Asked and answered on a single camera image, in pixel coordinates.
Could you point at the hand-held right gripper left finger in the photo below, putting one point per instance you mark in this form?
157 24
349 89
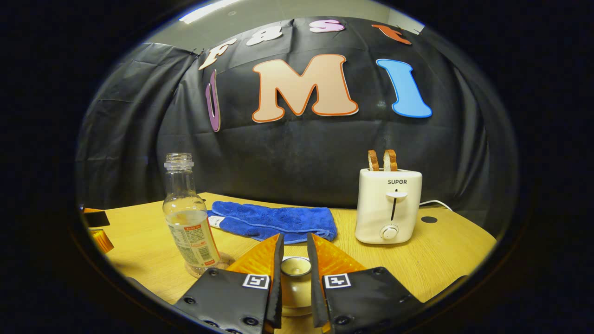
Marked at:
277 287

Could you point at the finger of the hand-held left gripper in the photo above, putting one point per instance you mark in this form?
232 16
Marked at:
102 241
97 219

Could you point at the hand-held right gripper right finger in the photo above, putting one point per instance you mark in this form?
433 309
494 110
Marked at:
315 292

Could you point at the pale yellow teacup lid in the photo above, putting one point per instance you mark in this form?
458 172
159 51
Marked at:
295 287

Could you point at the round cork coaster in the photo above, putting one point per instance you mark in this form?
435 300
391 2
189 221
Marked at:
226 260

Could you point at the clear water bottle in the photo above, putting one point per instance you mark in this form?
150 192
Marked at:
185 204

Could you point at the blue towel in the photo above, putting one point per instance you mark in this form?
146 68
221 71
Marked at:
278 222

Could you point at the white toaster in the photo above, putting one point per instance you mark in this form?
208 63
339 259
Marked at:
376 208

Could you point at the black backdrop cloth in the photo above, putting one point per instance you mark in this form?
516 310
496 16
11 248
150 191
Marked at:
297 153

